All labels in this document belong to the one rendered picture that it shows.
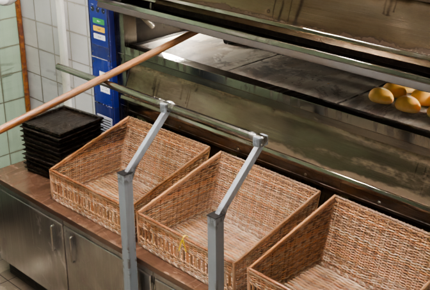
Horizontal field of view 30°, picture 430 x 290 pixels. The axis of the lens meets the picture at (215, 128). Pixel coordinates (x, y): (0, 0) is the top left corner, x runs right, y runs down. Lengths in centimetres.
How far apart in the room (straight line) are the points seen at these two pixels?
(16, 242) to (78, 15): 114
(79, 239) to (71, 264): 18
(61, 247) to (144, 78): 86
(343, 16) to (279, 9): 29
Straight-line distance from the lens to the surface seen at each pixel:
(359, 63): 268
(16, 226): 398
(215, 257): 274
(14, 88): 458
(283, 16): 302
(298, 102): 308
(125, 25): 377
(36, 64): 448
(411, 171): 287
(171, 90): 361
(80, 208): 353
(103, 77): 331
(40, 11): 433
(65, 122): 388
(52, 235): 368
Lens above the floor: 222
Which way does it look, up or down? 22 degrees down
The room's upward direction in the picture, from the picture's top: 1 degrees counter-clockwise
